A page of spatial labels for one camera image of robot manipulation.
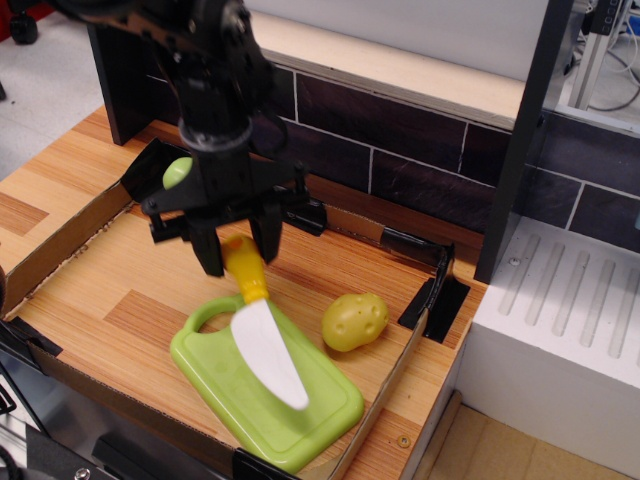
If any white ridged sink drainboard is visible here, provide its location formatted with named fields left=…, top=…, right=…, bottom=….
left=456, top=218, right=639, bottom=478

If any green toy pear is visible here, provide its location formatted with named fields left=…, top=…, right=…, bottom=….
left=162, top=156, right=193, bottom=190

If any dark shelf frame with ledge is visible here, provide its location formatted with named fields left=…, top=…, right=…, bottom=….
left=86, top=1, right=569, bottom=283

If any aluminium profile post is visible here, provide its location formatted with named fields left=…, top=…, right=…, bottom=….
left=568, top=1, right=631, bottom=113

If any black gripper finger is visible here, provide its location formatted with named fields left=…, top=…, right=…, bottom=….
left=187, top=217, right=224, bottom=277
left=249, top=200, right=282, bottom=264

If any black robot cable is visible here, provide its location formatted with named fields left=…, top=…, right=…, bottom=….
left=249, top=112, right=290, bottom=161

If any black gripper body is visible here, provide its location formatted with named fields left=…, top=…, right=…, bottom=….
left=139, top=139, right=310, bottom=243

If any cardboard fence with black tape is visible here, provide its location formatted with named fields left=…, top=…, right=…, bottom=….
left=0, top=137, right=471, bottom=480

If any yellow handled white toy knife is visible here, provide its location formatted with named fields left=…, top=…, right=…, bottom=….
left=222, top=235, right=310, bottom=411

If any yellow toy potato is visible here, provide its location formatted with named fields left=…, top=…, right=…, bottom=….
left=321, top=293, right=389, bottom=352

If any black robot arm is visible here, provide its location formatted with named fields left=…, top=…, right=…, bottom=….
left=52, top=1, right=309, bottom=277

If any black caster wheel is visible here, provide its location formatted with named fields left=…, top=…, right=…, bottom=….
left=9, top=11, right=38, bottom=45

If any green plastic cutting board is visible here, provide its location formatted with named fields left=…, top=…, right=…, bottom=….
left=170, top=295, right=364, bottom=474

